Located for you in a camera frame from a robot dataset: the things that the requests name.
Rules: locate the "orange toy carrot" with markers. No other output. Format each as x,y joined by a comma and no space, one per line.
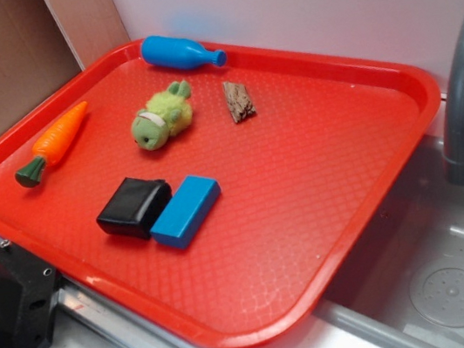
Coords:
52,146

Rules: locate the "black leather pouch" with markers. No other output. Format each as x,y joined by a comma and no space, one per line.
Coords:
135,207

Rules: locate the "red plastic tray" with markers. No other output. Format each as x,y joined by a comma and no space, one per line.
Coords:
300,180

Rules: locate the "brown wood chip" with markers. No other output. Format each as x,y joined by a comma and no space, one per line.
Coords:
239,102

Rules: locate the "green plush toy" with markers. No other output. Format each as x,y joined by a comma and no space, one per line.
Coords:
164,116

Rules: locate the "blue plastic toy bottle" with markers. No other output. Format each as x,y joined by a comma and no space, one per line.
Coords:
179,53

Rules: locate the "blue rectangular block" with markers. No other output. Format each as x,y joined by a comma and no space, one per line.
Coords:
180,220

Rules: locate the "grey toy sink basin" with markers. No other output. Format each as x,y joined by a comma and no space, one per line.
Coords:
402,286

